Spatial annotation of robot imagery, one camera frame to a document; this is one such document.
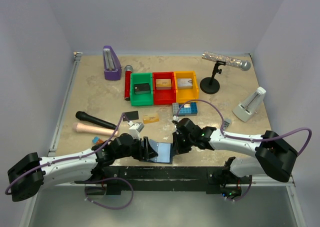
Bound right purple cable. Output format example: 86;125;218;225
174;99;313;158

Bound red plastic bin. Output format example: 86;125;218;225
152;71;176;105

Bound small grey block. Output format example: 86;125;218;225
222;118;232;131

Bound silver credit card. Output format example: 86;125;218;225
177;78;193;90

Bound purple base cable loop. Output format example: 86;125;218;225
84;176;136;210

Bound yellow plastic bin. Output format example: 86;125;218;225
173;71;199;104

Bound purple metronome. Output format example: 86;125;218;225
102;45;122;81

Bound white metronome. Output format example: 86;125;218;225
232;86;267;122

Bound black microphone stand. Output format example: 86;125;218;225
199;61;226;95

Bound black VIP card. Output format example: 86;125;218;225
123;110;139;121

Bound blue grey lego block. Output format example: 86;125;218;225
172;102;198;117

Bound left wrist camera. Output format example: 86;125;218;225
128;121;145;140

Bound green plastic bin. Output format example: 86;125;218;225
130;72;154;107

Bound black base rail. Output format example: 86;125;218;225
97;165;241;196

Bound gold card from holder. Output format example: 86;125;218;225
142;113;160;124

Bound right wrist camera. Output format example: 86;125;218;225
172;115;180;125

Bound red microphone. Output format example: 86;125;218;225
124;65;133;101

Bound orange blue toy block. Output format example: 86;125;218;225
92;136;105;145

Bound black credit card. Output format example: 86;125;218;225
133;83;151;95

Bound glitter silver microphone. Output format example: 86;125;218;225
202;51;251;71

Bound black microphone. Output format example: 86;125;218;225
75;111;117;130

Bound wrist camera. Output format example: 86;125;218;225
172;115;180;125
128;121;145;140

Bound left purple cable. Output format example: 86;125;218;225
4;113;131;196

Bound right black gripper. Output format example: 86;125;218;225
170;130;195;156

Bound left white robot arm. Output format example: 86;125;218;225
5;133;158;202

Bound navy blue card holder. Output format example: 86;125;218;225
146;139;173;164

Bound gold credit card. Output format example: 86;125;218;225
155;78;172;91

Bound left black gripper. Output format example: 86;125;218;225
115;135;158;161

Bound pink microphone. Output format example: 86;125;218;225
72;122;119;137

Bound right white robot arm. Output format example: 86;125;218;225
172;118;298;183

